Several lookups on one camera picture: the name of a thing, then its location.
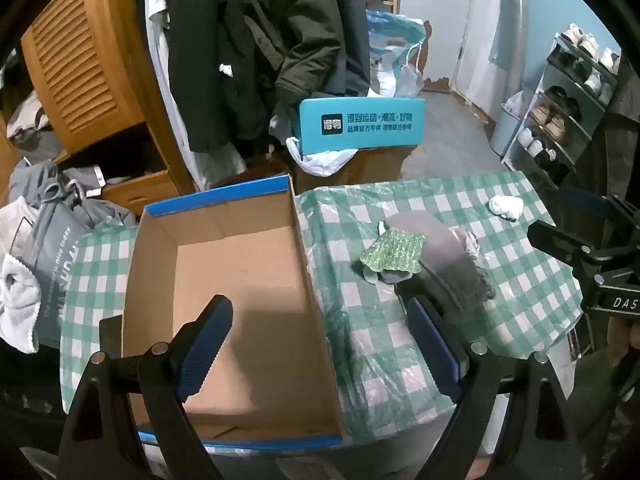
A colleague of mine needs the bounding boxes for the grey shoe rack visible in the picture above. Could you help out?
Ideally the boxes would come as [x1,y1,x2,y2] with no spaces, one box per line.
[501,32,621,188]

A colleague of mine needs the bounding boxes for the cardboard shoe box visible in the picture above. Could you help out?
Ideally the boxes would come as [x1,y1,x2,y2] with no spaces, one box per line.
[121,174,346,448]

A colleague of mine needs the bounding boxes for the white hanging shirt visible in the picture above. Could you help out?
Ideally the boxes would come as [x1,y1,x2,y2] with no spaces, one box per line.
[132,0,247,192]

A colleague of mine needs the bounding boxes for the wooden drawer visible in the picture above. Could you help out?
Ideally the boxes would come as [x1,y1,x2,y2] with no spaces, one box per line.
[101,169,182,217]

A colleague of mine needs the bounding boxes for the blue plastic bag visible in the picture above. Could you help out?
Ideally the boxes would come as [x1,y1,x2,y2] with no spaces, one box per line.
[366,9,427,97]

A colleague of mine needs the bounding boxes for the person's right hand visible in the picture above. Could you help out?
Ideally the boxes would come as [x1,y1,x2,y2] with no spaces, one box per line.
[606,317,640,368]

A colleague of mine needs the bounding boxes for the grey printed bag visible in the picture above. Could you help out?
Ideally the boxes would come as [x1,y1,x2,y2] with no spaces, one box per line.
[27,204,95,350]

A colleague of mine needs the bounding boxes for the brown cardboard box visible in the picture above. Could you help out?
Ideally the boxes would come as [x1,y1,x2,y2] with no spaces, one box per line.
[294,146,407,195]

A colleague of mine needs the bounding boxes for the green patterned cloth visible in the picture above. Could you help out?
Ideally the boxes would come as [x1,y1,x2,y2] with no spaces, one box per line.
[359,227,427,281]

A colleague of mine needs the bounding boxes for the dark olive hanging jacket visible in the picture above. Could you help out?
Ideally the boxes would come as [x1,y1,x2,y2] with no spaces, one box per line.
[239,0,372,128]

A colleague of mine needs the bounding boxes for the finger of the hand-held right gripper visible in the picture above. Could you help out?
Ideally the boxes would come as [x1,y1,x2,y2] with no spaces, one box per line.
[527,219,597,267]

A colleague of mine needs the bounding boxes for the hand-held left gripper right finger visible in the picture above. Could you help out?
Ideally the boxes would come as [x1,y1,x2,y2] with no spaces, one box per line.
[406,295,583,480]

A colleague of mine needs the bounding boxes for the light blue bin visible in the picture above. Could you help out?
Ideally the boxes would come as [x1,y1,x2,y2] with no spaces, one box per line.
[489,104,523,157]

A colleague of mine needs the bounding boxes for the white plastic bag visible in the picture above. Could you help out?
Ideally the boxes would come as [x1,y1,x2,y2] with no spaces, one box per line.
[286,136,357,177]

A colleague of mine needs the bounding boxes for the green checked tablecloth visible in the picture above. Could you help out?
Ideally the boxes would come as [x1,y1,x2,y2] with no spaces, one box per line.
[60,170,583,456]

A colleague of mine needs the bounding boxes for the white crumpled bag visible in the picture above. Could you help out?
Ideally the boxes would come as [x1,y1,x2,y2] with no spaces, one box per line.
[395,62,425,98]

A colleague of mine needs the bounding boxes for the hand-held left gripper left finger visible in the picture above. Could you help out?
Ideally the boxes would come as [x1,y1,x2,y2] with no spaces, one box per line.
[60,294,234,480]

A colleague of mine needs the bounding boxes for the white door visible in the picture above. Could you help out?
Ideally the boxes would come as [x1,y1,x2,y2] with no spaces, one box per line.
[449,0,527,107]

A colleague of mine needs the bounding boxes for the pile of grey clothes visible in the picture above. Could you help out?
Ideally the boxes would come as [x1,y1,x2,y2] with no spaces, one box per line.
[6,159,140,233]

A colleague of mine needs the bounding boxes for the wooden louvred cabinet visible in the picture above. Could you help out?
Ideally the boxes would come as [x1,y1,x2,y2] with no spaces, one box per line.
[0,0,197,213]

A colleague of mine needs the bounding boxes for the teal shoe box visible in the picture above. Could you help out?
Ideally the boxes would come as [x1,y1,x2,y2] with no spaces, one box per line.
[298,97,426,154]

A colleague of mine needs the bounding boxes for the white towel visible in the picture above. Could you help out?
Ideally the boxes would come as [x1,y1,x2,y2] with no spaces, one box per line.
[0,251,42,354]

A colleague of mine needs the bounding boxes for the group of assorted shoes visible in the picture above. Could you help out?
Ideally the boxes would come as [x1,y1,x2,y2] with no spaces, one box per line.
[517,24,622,176]

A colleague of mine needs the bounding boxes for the black hanging coat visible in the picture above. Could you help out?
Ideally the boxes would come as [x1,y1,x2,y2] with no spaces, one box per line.
[167,0,263,155]

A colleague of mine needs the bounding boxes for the grey socks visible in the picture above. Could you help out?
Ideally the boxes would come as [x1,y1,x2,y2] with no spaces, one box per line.
[387,211,495,322]

